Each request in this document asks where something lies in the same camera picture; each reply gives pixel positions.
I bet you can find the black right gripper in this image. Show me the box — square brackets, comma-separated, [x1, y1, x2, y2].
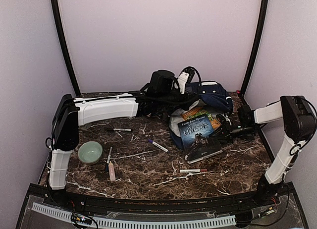
[210, 120, 256, 144]

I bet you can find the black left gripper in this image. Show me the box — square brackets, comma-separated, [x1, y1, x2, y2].
[158, 88, 201, 111]

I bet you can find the orange 39-Storey Treehouse book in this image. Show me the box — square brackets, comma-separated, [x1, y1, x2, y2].
[181, 106, 221, 130]

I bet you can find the dark Wuthering Heights book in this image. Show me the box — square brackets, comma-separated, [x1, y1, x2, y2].
[178, 114, 222, 164]

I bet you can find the navy blue student backpack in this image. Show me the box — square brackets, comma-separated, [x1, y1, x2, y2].
[169, 81, 233, 150]

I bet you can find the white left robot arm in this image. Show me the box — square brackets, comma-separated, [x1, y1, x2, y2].
[48, 66, 199, 207]

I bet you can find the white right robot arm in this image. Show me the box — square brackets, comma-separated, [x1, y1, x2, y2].
[211, 96, 317, 206]

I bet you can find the black capped white marker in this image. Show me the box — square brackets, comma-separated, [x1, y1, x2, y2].
[106, 128, 132, 132]

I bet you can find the purple capped white marker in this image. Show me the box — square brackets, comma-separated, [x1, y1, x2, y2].
[148, 139, 169, 153]

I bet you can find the red capped white marker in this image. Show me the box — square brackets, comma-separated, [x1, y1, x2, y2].
[179, 169, 208, 173]

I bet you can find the cream patterned ceramic mug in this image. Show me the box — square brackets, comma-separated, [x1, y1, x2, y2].
[79, 123, 92, 130]

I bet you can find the light green ceramic bowl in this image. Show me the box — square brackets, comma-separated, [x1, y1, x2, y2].
[77, 141, 103, 165]

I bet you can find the pink pencil-shaped eraser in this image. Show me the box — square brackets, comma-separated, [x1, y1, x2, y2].
[108, 161, 116, 182]

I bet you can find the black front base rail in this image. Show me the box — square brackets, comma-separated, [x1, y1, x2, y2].
[24, 181, 295, 216]

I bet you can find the white slotted cable duct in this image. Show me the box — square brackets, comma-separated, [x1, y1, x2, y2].
[31, 203, 236, 229]

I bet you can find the black right frame post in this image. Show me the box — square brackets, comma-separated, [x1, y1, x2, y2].
[240, 0, 268, 98]

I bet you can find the black frame post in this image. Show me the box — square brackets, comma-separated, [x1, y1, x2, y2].
[51, 0, 81, 97]
[240, 0, 268, 98]

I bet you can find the black left frame post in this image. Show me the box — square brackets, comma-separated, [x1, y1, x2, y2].
[51, 0, 81, 97]

